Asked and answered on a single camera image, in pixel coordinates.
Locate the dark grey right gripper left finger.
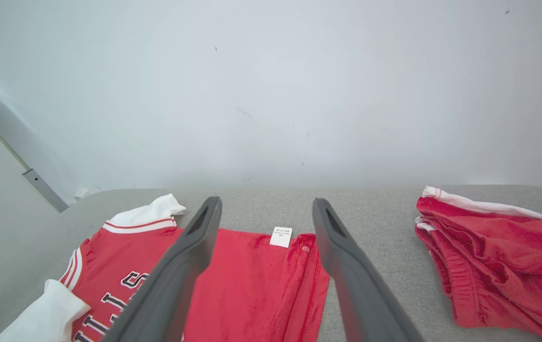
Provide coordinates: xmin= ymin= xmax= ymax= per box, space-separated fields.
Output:
xmin=104 ymin=196 xmax=223 ymax=342

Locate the grey metal bar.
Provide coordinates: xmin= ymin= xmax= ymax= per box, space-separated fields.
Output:
xmin=0 ymin=89 xmax=70 ymax=213

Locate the red jersey with white sleeves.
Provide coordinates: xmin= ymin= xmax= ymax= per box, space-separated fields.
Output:
xmin=0 ymin=193 xmax=331 ymax=342

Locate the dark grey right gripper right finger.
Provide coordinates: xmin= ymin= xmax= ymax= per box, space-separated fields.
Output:
xmin=312 ymin=198 xmax=424 ymax=342

